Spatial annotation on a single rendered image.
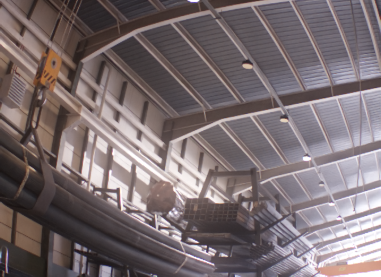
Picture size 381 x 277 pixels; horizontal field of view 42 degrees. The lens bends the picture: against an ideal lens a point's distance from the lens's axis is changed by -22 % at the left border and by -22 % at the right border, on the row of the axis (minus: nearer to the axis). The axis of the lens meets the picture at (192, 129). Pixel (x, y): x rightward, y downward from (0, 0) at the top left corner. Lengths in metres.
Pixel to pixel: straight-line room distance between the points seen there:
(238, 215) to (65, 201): 7.85
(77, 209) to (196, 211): 7.74
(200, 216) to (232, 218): 0.63
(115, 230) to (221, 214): 7.22
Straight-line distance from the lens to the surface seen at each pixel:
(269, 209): 11.53
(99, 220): 4.51
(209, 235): 11.87
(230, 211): 11.74
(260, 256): 11.33
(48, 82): 4.43
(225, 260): 11.59
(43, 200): 3.98
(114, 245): 4.82
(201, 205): 11.99
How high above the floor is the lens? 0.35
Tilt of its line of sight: 21 degrees up
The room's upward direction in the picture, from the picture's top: 9 degrees clockwise
